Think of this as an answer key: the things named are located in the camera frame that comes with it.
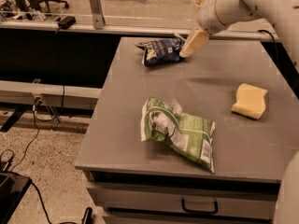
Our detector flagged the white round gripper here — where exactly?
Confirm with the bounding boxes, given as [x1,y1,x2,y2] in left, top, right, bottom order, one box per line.
[179,0,242,58]

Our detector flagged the blue chip bag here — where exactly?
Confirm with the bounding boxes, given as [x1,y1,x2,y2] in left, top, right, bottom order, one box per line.
[135,35,185,67]

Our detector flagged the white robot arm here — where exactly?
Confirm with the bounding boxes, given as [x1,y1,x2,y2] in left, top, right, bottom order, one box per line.
[180,0,299,224]

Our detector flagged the green jalapeno chip bag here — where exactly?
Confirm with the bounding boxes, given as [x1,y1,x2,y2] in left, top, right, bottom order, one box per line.
[140,97,216,173]

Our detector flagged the clear acrylic barrier panel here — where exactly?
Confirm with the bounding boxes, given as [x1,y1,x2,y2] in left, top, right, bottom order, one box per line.
[1,0,198,34]

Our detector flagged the yellow sponge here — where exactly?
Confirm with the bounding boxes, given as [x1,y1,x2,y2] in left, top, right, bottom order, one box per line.
[231,83,268,119]

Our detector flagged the black power adapter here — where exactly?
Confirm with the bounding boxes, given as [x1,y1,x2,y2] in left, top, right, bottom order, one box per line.
[58,16,76,30]

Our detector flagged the grey cabinet drawer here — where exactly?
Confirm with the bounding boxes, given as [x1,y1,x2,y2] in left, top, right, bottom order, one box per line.
[87,182,276,224]

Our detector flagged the black box on floor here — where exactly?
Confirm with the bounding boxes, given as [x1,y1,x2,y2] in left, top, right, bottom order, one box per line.
[0,173,32,224]

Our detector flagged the left metal panel bracket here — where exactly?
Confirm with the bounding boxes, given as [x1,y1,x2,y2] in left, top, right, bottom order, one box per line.
[89,0,106,29]

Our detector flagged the black floor cable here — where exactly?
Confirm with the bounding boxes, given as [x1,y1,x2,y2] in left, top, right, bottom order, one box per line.
[0,84,78,224]

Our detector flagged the black drawer handle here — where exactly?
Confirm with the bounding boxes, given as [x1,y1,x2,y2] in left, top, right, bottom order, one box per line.
[180,198,219,216]

